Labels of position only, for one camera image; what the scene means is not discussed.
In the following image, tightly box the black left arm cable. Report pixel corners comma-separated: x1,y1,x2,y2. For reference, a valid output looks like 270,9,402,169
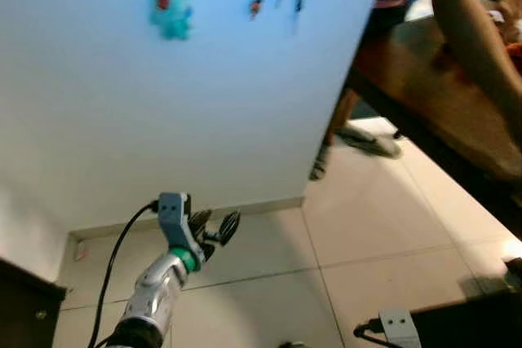
88,201,160,348

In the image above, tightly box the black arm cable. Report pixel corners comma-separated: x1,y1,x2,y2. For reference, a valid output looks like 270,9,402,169
353,319,384,345
88,201,160,348

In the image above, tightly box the dark brown cabinet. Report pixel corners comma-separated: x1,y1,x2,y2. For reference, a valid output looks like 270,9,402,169
0,257,68,348

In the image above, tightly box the orange toy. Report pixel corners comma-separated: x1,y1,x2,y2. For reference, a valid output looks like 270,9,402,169
506,38,522,72

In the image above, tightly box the black furniture piece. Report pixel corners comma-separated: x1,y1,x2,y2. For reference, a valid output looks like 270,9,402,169
408,260,522,348

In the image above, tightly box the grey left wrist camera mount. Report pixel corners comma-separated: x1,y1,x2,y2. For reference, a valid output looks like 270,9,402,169
157,192,205,261

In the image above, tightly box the person's bare hand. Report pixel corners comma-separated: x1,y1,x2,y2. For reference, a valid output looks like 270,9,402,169
499,91,522,149

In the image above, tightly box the dark brown wooden table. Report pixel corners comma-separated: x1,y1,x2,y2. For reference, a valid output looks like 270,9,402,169
347,14,522,239

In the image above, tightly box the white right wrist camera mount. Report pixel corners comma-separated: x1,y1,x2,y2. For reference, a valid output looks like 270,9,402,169
378,308,422,348

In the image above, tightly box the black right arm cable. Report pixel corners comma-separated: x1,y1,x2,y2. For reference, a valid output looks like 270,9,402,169
353,319,384,345

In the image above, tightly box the teal plush keychain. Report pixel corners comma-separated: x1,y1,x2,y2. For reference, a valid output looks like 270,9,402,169
148,0,194,42

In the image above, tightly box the person's leg with grey sandal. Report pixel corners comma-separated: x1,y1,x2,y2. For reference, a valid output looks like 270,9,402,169
336,122,403,160
310,90,361,182

